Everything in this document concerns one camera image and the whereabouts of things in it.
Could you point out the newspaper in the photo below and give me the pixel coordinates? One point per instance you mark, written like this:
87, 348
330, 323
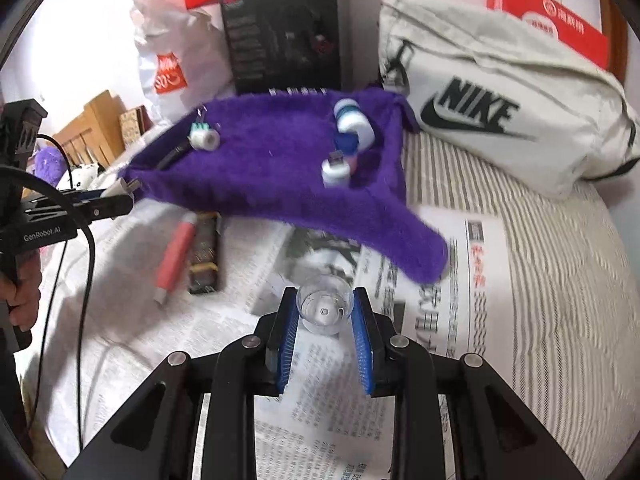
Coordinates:
320, 410

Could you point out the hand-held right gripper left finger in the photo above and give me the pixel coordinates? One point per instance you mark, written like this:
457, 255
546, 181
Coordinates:
287, 345

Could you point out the black headset box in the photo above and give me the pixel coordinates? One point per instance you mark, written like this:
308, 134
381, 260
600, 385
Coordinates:
285, 35

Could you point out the brown wooden frame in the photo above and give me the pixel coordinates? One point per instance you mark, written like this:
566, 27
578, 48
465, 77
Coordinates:
615, 30

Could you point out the black stick case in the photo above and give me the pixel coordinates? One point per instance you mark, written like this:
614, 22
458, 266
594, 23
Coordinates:
175, 154

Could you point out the purple towel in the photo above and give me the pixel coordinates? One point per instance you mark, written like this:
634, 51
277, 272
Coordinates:
280, 185

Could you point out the blue and white bottle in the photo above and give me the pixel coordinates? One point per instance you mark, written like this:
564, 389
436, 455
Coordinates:
357, 125

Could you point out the white cream jar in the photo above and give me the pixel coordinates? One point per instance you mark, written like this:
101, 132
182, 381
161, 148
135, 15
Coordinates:
204, 140

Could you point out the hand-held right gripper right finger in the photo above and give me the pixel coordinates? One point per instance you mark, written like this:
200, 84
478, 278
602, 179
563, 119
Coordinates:
362, 345

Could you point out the wooden headboard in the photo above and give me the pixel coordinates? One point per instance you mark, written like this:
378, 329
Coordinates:
90, 130

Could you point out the person's left hand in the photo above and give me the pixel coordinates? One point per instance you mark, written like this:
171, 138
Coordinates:
27, 290

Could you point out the white charger plug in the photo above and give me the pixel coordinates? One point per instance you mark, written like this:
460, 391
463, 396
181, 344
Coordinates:
117, 187

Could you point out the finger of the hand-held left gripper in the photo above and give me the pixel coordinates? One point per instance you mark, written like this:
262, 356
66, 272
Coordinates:
107, 206
90, 193

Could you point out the pink tube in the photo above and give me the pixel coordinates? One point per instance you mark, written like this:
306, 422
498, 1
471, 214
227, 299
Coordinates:
175, 255

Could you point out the grey waist bag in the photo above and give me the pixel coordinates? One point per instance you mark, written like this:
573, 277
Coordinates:
500, 70

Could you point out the white plastic shopping bag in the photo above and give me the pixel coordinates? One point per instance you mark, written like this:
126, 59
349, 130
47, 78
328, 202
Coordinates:
170, 40

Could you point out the dark brown slim box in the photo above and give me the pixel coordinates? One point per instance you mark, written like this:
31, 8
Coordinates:
205, 255

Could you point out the striped bed sheet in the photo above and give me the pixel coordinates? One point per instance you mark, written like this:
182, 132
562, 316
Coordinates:
550, 285

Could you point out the purple plush cloth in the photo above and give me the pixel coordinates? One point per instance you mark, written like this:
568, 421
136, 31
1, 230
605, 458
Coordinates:
50, 167

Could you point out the small white jar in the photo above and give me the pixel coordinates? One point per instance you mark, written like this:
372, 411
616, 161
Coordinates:
334, 172

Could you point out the clear plastic cup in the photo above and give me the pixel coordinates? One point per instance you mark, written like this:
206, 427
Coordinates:
325, 305

